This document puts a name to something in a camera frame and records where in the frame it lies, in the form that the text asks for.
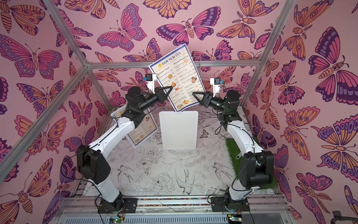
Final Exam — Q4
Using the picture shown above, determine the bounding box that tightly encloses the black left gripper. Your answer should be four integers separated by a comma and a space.
138, 88, 172, 115

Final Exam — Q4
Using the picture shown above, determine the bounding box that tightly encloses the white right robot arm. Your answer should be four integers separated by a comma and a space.
193, 90, 274, 211

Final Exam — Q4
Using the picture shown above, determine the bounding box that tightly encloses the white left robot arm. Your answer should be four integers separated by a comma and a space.
76, 86, 173, 214

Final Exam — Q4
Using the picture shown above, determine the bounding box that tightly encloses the green artificial grass mat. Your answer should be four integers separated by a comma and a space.
226, 139, 277, 193

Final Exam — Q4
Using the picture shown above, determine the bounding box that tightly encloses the black object bottom right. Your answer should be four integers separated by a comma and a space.
331, 211, 358, 224

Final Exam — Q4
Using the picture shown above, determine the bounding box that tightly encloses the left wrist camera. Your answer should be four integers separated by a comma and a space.
143, 74, 157, 93

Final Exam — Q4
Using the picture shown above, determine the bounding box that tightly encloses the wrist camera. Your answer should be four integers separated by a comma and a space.
210, 77, 225, 97
143, 74, 157, 93

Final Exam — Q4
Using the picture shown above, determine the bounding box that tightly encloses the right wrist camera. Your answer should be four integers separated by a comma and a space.
210, 77, 225, 97

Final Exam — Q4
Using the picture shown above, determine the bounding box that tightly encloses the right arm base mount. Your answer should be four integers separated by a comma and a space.
208, 197, 250, 212

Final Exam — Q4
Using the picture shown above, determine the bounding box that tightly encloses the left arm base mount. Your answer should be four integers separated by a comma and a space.
98, 198, 138, 214

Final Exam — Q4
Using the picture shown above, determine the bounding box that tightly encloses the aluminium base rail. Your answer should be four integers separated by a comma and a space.
53, 195, 295, 224

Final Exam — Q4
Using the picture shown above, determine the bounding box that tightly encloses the aluminium cage frame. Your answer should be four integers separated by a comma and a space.
1, 1, 296, 181

